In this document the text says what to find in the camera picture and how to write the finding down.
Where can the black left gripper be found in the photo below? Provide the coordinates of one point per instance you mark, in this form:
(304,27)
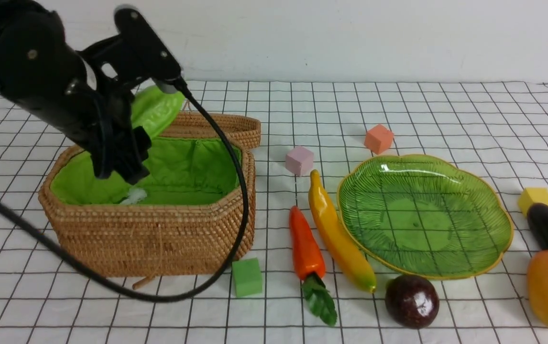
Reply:
(114,144)

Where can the green toy gourd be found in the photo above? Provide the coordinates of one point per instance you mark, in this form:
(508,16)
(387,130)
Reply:
(155,110)

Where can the orange toy carrot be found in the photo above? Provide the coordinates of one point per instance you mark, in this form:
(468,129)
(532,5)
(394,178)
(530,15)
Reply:
(310,268)

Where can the yellow toy banana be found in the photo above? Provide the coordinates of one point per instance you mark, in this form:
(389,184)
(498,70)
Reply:
(349,259)

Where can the dark purple toy passionfruit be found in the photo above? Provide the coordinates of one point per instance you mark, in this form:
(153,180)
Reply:
(411,301)

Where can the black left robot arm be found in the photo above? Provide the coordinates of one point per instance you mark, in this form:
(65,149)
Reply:
(37,65)

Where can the woven rattan basket green lining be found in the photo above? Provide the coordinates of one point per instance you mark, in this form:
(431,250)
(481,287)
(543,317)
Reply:
(181,220)

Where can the pink foam cube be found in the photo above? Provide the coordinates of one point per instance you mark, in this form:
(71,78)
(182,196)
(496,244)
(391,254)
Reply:
(299,161)

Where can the green foam cube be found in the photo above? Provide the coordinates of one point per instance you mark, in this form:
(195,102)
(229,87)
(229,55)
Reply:
(247,277)

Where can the orange foam cube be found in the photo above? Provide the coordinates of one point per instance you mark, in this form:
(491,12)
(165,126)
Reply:
(378,139)

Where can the green glass leaf plate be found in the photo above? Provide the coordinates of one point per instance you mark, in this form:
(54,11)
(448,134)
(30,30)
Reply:
(421,215)

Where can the white checkered tablecloth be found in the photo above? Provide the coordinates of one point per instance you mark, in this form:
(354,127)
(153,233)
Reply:
(498,131)

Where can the yellow foam cube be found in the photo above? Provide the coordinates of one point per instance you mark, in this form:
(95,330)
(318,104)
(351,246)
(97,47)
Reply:
(530,196)

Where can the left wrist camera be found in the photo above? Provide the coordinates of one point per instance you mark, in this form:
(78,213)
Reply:
(136,54)

